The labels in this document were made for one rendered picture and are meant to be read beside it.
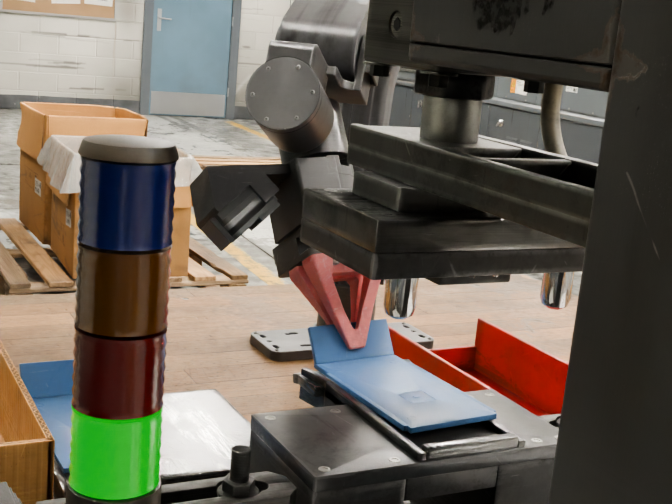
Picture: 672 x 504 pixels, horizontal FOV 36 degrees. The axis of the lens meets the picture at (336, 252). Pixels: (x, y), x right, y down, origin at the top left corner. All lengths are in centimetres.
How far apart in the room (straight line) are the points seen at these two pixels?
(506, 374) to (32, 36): 1061
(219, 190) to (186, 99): 1107
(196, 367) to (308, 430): 37
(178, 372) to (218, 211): 29
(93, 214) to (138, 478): 11
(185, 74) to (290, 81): 1106
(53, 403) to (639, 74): 58
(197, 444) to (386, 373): 16
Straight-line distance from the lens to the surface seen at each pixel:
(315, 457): 65
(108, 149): 40
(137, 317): 41
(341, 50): 85
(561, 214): 51
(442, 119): 64
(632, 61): 44
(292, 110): 76
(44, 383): 89
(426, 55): 57
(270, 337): 111
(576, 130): 794
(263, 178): 80
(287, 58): 77
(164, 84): 1177
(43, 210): 475
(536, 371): 101
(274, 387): 100
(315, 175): 80
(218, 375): 102
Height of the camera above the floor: 125
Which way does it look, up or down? 13 degrees down
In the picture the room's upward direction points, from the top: 5 degrees clockwise
